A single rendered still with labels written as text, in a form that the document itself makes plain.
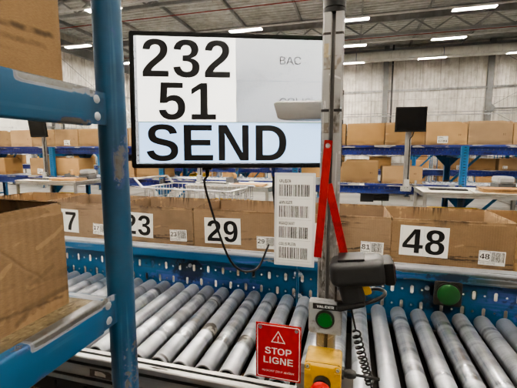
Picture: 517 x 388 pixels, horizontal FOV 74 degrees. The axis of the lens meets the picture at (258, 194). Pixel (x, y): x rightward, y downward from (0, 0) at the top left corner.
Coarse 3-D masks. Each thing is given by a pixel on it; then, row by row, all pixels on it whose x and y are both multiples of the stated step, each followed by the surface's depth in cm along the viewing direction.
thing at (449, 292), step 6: (444, 288) 114; (450, 288) 114; (456, 288) 114; (438, 294) 115; (444, 294) 115; (450, 294) 114; (456, 294) 114; (444, 300) 115; (450, 300) 114; (456, 300) 114
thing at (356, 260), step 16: (336, 256) 68; (352, 256) 66; (368, 256) 65; (384, 256) 66; (336, 272) 64; (352, 272) 63; (368, 272) 63; (384, 272) 62; (352, 288) 65; (368, 288) 66; (352, 304) 65
